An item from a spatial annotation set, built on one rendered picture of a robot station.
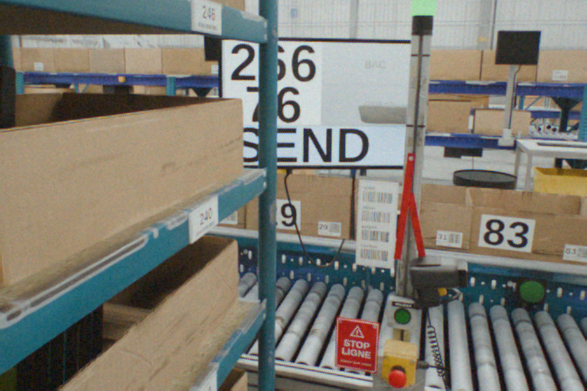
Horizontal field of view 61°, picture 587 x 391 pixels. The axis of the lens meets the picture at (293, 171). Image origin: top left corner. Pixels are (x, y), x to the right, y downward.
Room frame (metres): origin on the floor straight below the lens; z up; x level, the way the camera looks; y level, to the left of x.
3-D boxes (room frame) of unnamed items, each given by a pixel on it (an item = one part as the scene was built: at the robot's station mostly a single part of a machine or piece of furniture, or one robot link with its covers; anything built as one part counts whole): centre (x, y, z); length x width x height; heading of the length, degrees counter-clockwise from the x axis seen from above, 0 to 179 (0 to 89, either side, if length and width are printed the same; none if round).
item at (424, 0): (1.06, -0.26, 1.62); 0.05 x 0.05 x 0.06
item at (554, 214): (1.65, -0.81, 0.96); 0.39 x 0.29 x 0.17; 74
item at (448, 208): (1.76, -0.44, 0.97); 0.39 x 0.29 x 0.17; 74
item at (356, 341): (1.05, -0.18, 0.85); 0.16 x 0.01 x 0.13; 74
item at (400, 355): (0.99, -0.28, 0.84); 0.15 x 0.09 x 0.07; 74
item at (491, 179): (4.05, -1.59, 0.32); 0.50 x 0.50 x 0.64
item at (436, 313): (1.29, -0.41, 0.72); 0.52 x 0.05 x 0.05; 164
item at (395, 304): (1.02, -0.25, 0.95); 0.07 x 0.03 x 0.07; 74
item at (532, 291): (1.45, -0.75, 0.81); 0.07 x 0.01 x 0.07; 74
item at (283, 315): (1.42, 0.03, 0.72); 0.52 x 0.05 x 0.05; 164
